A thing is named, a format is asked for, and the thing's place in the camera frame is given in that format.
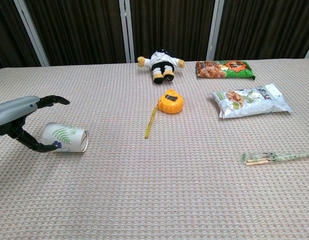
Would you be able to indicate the wooden chopstick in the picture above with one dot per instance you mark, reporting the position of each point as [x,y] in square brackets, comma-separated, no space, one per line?
[255,163]

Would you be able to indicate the beige woven tablecloth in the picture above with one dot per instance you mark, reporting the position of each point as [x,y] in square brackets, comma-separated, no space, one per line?
[154,187]

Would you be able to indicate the white silver snack bag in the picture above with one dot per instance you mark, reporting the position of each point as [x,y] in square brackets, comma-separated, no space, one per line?
[252,102]

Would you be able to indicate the green printed chopstick wrapper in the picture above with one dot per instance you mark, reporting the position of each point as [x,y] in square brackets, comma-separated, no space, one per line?
[284,157]

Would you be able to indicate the white paper cup leaf print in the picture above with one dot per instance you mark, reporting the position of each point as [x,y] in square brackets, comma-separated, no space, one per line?
[69,137]

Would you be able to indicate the dark curtain panel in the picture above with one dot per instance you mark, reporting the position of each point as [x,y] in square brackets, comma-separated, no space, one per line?
[264,27]
[82,30]
[169,22]
[7,30]

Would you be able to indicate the green orange snack bag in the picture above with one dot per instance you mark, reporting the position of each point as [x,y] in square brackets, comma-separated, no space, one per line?
[224,70]

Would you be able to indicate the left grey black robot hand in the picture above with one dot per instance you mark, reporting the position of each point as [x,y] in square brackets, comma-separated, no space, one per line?
[12,112]

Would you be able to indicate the plush doll white shirt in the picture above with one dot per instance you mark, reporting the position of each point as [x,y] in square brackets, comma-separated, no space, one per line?
[164,62]

